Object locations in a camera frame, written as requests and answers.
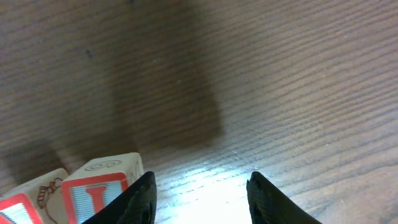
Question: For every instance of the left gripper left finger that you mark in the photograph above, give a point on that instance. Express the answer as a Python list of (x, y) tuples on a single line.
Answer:
[(136, 205)]

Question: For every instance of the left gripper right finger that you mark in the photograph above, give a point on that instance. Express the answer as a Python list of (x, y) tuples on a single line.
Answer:
[(268, 205)]

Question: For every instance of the red I block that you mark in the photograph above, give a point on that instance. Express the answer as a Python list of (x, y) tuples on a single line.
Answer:
[(97, 183)]

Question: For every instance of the red A block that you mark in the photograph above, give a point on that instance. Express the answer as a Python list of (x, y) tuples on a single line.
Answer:
[(38, 201)]

